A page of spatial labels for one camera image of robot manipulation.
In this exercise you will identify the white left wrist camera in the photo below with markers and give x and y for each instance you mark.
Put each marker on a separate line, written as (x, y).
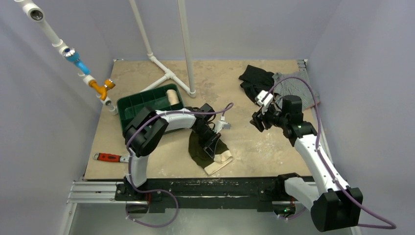
(221, 124)

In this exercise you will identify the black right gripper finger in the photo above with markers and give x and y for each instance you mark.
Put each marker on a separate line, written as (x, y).
(257, 123)
(265, 121)

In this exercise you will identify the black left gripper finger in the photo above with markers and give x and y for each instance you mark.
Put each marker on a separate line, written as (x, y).
(215, 139)
(209, 149)

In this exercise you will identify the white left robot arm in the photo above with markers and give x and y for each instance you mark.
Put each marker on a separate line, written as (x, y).
(143, 134)

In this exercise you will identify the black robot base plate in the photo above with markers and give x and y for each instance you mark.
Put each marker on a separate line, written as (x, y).
(263, 194)

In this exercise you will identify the grey striped underwear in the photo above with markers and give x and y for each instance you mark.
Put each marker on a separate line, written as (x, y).
(294, 86)

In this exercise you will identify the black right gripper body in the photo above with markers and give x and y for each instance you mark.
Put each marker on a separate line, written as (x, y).
(259, 119)

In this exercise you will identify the cream rolled underwear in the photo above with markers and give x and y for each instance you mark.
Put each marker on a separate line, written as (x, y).
(172, 97)

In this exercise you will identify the adjustable wrench red handle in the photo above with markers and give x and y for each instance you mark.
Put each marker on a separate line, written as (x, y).
(106, 157)

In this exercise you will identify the black striped underwear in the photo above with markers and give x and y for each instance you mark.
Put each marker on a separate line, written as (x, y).
(254, 80)

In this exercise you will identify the green divided organizer tray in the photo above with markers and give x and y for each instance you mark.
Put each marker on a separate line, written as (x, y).
(157, 98)

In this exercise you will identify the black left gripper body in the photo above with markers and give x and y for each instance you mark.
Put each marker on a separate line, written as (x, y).
(207, 133)

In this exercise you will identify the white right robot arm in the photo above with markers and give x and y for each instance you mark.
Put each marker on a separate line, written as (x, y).
(331, 201)

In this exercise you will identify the white PVC pipe frame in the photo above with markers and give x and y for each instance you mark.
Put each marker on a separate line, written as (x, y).
(159, 32)

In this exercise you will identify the olive green underwear cream waistband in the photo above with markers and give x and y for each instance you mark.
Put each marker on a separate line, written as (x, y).
(222, 156)

